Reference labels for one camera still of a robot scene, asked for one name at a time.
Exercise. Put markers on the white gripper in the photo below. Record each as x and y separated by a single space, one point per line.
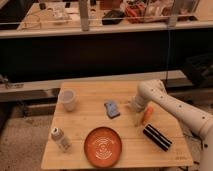
138 108

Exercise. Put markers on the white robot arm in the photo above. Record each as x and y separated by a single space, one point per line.
197 120

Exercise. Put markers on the orange ceramic bowl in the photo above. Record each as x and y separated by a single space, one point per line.
103 147

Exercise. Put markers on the black striped box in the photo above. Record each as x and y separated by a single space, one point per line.
157 137

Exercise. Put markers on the blue sponge block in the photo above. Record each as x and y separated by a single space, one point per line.
111 109

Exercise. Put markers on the white plastic cup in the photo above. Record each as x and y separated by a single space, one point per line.
68 99

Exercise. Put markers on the black crate at right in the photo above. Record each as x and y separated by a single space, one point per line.
199 70

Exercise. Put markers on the small white bottle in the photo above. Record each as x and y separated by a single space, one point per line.
60 139

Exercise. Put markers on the black bag on bench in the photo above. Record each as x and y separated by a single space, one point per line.
112 17

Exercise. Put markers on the red tool on bench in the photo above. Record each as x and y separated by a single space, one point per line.
135 13

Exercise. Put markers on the grey metal post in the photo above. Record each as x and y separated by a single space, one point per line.
83 9

